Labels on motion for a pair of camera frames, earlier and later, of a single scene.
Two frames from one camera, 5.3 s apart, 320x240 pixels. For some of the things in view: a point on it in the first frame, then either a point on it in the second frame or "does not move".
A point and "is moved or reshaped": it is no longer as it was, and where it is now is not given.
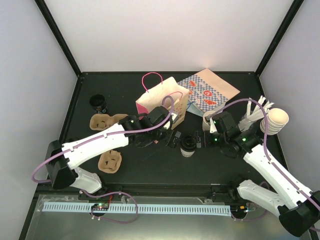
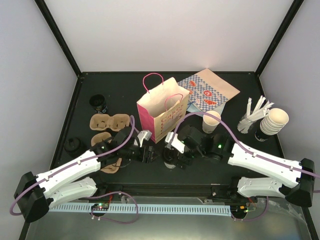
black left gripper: x=162 y=139 -> x=147 y=157
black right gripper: x=207 y=136 -> x=188 y=161
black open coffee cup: x=98 y=100 does not move
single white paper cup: x=186 y=153 is moved or reshaped
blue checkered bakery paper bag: x=208 y=92 does not move
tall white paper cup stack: x=277 y=119 does not move
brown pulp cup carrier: x=102 y=121 does not move
